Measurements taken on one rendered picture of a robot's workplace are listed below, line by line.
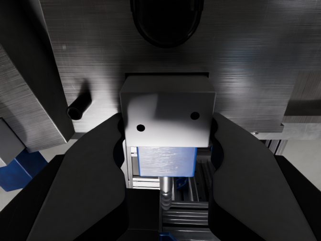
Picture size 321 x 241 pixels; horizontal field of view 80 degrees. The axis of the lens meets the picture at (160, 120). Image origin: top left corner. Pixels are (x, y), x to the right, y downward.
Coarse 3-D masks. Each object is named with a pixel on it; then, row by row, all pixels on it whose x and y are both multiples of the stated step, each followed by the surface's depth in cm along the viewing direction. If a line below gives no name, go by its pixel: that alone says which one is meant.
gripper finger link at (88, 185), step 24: (120, 120) 11; (96, 144) 9; (120, 144) 9; (72, 168) 8; (96, 168) 8; (120, 168) 8; (48, 192) 7; (72, 192) 7; (96, 192) 6; (120, 192) 6; (48, 216) 6; (72, 216) 6; (96, 216) 6; (120, 216) 6; (48, 240) 5; (72, 240) 5; (96, 240) 6
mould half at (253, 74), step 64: (64, 0) 10; (128, 0) 10; (256, 0) 10; (320, 0) 10; (64, 64) 12; (128, 64) 12; (192, 64) 12; (256, 64) 12; (320, 64) 12; (256, 128) 14
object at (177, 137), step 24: (192, 72) 13; (120, 96) 10; (144, 96) 10; (168, 96) 10; (192, 96) 10; (144, 120) 11; (168, 120) 11; (192, 120) 11; (144, 144) 12; (168, 144) 12; (192, 144) 11; (144, 168) 14; (168, 168) 14; (192, 168) 14; (168, 192) 17
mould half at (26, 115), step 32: (0, 0) 16; (0, 32) 15; (32, 32) 19; (0, 64) 16; (32, 64) 18; (0, 96) 17; (32, 96) 17; (64, 96) 21; (32, 128) 19; (64, 128) 20
